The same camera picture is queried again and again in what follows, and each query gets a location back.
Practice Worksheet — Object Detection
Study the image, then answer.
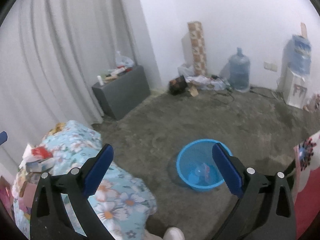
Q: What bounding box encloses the grey storage box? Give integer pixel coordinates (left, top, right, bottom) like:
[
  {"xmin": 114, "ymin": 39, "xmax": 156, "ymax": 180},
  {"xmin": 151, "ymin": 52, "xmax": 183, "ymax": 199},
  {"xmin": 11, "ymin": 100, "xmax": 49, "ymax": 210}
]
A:
[{"xmin": 92, "ymin": 66, "xmax": 151, "ymax": 120}]

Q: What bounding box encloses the blue bottle on dispenser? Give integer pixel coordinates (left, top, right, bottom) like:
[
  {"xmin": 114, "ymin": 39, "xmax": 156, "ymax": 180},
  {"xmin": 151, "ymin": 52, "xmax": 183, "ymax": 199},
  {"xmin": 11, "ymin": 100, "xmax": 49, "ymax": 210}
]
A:
[{"xmin": 287, "ymin": 35, "xmax": 312, "ymax": 76}]

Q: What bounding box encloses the blue plastic waste basket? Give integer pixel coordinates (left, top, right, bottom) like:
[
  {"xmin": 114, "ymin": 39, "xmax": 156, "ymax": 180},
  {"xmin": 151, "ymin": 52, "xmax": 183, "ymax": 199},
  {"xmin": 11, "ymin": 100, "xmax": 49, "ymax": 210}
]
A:
[{"xmin": 176, "ymin": 139, "xmax": 225, "ymax": 192}]

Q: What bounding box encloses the white curtain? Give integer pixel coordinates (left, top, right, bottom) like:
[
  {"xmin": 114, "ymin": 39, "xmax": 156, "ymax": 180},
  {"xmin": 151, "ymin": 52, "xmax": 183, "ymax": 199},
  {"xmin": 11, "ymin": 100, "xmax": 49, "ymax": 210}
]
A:
[{"xmin": 1, "ymin": 0, "xmax": 162, "ymax": 170}]

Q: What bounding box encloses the patterned rolled mat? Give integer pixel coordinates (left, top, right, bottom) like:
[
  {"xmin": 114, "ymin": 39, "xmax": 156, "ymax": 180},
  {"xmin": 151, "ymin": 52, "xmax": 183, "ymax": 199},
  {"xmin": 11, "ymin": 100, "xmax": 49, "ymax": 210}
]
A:
[{"xmin": 187, "ymin": 21, "xmax": 207, "ymax": 75}]

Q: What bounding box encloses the white water dispenser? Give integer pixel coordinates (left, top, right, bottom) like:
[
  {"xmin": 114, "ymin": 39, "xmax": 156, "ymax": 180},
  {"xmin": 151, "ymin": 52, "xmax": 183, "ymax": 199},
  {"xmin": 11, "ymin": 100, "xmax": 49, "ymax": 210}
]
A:
[{"xmin": 278, "ymin": 67, "xmax": 310, "ymax": 109}]

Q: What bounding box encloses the clear plastic bag on box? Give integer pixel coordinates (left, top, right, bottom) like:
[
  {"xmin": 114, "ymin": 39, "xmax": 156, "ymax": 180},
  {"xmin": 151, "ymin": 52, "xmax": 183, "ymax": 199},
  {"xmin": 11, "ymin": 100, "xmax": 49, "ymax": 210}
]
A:
[{"xmin": 116, "ymin": 51, "xmax": 135, "ymax": 68}]

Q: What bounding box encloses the floral blue table cloth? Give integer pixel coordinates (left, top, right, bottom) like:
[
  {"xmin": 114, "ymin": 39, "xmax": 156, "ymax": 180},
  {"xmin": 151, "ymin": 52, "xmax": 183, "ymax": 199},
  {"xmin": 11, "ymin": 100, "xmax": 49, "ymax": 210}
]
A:
[{"xmin": 12, "ymin": 120, "xmax": 158, "ymax": 240}]

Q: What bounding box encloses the red floral cloth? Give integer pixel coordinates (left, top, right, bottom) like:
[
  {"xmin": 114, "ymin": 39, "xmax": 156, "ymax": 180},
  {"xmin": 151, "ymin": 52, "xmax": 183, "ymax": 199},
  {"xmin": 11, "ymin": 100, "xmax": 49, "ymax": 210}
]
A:
[{"xmin": 292, "ymin": 132, "xmax": 319, "ymax": 238}]

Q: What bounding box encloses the black cable on floor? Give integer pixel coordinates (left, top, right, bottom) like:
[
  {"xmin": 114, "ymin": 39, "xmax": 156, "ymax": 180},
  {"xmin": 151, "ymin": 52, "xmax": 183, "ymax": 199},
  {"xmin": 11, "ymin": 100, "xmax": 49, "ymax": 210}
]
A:
[{"xmin": 211, "ymin": 74, "xmax": 283, "ymax": 104}]

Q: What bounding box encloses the white bottle on box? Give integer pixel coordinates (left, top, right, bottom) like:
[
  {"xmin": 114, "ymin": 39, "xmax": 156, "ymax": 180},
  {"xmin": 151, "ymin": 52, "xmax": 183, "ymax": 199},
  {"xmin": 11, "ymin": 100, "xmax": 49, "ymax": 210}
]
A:
[{"xmin": 97, "ymin": 75, "xmax": 104, "ymax": 86}]

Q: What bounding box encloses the white shoe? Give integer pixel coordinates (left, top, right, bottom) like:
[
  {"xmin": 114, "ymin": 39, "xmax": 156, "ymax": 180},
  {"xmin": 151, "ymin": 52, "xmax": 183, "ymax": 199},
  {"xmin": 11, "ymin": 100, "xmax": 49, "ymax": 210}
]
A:
[{"xmin": 163, "ymin": 227, "xmax": 185, "ymax": 240}]

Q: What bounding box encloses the blue water jug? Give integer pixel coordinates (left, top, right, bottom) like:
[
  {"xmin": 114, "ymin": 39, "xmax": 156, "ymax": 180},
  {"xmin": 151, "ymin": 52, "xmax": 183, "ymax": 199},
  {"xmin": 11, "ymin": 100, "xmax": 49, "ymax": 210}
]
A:
[{"xmin": 228, "ymin": 47, "xmax": 251, "ymax": 93}]

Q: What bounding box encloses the white wall socket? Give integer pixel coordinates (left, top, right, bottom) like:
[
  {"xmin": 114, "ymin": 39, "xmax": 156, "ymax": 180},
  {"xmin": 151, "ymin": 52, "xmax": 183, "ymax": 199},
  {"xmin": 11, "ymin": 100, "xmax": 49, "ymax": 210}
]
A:
[{"xmin": 264, "ymin": 62, "xmax": 278, "ymax": 72}]

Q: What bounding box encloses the white cardboard box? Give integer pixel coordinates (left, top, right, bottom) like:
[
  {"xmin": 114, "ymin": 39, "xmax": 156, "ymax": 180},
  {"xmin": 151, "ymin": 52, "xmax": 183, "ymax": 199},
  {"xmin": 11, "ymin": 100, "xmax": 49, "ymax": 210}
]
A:
[{"xmin": 25, "ymin": 158, "xmax": 55, "ymax": 173}]

